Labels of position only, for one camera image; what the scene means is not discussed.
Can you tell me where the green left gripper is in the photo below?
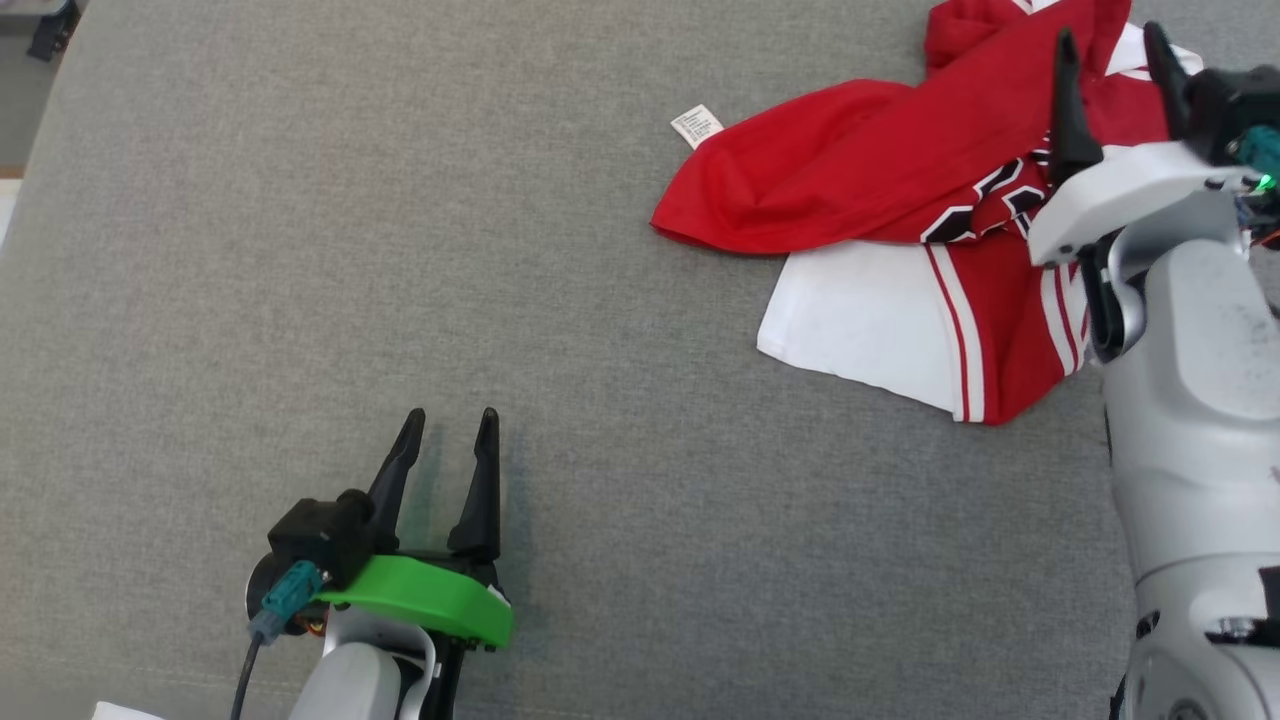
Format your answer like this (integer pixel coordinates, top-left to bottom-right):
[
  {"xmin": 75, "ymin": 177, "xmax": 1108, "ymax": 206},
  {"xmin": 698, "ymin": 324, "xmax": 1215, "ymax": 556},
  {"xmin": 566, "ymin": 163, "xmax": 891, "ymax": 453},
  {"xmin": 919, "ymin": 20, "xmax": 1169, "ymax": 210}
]
[{"xmin": 318, "ymin": 407, "xmax": 516, "ymax": 720}]

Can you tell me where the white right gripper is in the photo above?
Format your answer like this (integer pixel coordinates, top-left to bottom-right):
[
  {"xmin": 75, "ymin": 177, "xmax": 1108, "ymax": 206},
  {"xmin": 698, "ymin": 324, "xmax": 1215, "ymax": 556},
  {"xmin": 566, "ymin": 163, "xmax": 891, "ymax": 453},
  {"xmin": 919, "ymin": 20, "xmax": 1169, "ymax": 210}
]
[{"xmin": 1028, "ymin": 22, "xmax": 1263, "ymax": 366}]

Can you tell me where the red and white garment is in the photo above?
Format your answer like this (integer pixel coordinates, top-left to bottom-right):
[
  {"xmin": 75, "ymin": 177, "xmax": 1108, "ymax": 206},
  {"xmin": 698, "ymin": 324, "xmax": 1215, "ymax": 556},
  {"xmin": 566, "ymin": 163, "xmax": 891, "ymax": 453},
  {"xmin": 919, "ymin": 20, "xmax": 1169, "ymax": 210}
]
[{"xmin": 650, "ymin": 0, "xmax": 1206, "ymax": 426}]

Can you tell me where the small black object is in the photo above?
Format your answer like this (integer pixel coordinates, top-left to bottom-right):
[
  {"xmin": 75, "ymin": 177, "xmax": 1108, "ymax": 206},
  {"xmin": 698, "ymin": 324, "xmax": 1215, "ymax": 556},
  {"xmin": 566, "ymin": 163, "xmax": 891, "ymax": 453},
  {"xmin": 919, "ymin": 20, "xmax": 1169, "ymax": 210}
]
[{"xmin": 28, "ymin": 0, "xmax": 81, "ymax": 61}]

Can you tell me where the teal right camera connector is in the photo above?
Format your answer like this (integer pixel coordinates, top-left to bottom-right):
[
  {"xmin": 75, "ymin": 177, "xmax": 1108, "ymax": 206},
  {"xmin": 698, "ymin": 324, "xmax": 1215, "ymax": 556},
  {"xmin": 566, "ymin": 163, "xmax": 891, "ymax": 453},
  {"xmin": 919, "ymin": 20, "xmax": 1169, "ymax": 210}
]
[{"xmin": 1235, "ymin": 125, "xmax": 1280, "ymax": 183}]

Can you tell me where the teal camera connector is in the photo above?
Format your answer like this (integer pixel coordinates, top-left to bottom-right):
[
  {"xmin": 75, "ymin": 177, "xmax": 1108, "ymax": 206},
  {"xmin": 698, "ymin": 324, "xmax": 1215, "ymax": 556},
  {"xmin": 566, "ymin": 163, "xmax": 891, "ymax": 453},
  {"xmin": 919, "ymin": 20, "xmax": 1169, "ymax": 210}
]
[
  {"xmin": 250, "ymin": 560, "xmax": 323, "ymax": 646},
  {"xmin": 1235, "ymin": 125, "xmax": 1280, "ymax": 183}
]

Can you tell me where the teal left camera connector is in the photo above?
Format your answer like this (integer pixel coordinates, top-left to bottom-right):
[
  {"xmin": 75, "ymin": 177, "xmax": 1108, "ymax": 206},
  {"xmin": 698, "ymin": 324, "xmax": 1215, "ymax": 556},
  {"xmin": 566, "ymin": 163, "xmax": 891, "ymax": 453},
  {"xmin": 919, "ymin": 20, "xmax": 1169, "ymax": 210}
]
[{"xmin": 250, "ymin": 560, "xmax": 323, "ymax": 646}]

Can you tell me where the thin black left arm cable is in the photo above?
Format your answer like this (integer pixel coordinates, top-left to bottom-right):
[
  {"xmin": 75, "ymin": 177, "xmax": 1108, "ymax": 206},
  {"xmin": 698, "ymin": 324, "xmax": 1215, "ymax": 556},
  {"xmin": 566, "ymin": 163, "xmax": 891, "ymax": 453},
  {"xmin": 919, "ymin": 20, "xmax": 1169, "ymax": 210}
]
[{"xmin": 230, "ymin": 635, "xmax": 263, "ymax": 720}]

